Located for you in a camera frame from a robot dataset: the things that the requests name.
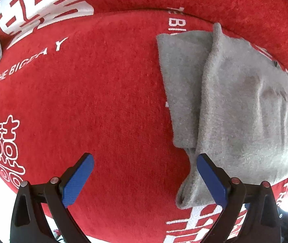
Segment red printed bed blanket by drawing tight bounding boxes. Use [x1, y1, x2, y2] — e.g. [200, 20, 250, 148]
[0, 0, 288, 242]

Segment grey knit sweater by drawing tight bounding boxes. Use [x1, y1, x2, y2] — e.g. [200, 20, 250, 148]
[157, 24, 288, 210]

